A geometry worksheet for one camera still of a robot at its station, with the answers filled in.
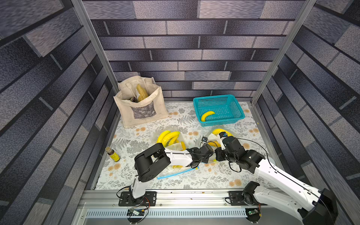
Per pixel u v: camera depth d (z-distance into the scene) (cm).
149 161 51
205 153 70
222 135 70
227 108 116
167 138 90
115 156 83
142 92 95
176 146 85
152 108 95
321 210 38
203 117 109
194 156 67
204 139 81
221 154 69
